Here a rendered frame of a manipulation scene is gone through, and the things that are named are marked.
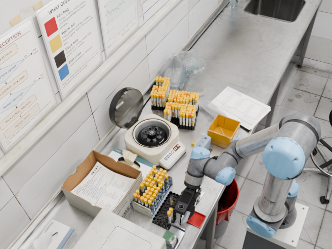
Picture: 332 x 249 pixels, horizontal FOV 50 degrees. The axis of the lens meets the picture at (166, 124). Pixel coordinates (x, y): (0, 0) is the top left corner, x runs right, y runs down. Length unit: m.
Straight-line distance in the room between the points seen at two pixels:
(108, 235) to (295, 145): 0.70
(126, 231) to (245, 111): 1.08
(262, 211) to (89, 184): 0.82
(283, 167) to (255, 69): 1.39
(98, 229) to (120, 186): 0.42
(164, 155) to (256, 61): 1.02
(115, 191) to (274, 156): 0.86
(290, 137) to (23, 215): 1.15
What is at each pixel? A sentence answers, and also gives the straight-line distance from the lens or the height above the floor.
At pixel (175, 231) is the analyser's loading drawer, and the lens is 1.60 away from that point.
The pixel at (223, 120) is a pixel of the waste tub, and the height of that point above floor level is 0.95.
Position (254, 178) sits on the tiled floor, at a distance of 2.90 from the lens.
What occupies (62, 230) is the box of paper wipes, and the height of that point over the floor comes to 0.93.
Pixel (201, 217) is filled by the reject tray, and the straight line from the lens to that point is 1.68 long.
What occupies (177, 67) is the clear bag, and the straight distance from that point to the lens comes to 2.17.
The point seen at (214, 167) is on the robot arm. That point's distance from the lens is 1.41.
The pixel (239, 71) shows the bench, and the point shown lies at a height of 0.87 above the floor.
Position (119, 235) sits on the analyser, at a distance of 1.33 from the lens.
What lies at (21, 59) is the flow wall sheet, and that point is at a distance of 1.32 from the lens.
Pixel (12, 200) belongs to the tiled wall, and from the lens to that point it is 1.59.
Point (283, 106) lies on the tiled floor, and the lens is 3.48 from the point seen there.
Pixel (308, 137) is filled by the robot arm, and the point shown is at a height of 1.55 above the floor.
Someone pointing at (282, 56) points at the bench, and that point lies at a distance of 2.56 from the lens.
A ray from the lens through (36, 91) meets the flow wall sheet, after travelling 1.42.
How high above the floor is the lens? 2.35
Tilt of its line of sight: 47 degrees down
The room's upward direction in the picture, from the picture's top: 4 degrees counter-clockwise
